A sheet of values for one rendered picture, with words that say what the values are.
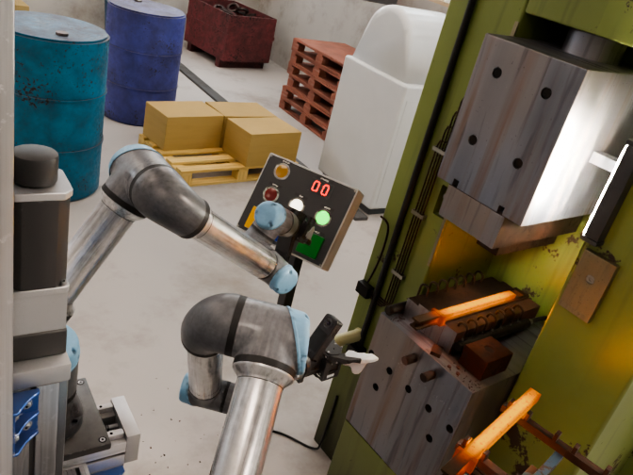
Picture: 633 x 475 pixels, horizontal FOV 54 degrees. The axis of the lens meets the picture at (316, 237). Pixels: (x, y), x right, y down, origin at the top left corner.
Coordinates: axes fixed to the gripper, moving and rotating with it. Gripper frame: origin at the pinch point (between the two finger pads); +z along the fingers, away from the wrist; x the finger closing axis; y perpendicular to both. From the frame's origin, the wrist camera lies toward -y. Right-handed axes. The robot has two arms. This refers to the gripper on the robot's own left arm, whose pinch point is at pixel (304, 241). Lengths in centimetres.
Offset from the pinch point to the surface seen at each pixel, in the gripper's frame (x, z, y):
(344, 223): -7.1, 6.4, 10.6
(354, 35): 225, 468, 244
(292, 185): 14.4, 5.2, 15.2
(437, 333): -48.1, 3.7, -7.7
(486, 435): -71, -38, -22
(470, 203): -43, -14, 28
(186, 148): 205, 229, 29
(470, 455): -69, -46, -26
